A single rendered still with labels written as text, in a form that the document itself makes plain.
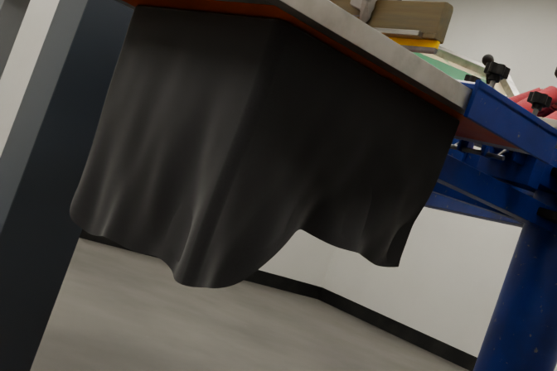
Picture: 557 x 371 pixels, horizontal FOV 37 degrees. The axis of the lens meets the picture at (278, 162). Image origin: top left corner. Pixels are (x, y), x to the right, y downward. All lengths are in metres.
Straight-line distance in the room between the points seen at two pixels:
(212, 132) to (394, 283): 5.64
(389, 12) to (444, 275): 5.05
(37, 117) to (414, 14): 0.87
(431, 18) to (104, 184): 0.68
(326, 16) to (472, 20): 6.04
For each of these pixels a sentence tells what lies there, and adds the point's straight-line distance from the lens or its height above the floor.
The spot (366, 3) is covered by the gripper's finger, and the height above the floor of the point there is 1.12.
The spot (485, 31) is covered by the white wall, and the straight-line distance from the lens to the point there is 7.13.
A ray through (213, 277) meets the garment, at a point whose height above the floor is 0.55.
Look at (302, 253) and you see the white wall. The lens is 7.11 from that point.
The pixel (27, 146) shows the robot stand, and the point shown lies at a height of 0.62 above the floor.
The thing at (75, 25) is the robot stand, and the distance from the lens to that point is 1.95.
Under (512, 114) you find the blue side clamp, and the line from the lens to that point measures 1.60.
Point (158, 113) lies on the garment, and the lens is 1.44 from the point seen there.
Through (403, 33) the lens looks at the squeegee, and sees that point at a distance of 1.62.
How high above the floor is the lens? 0.69
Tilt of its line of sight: 3 degrees up
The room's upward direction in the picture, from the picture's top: 20 degrees clockwise
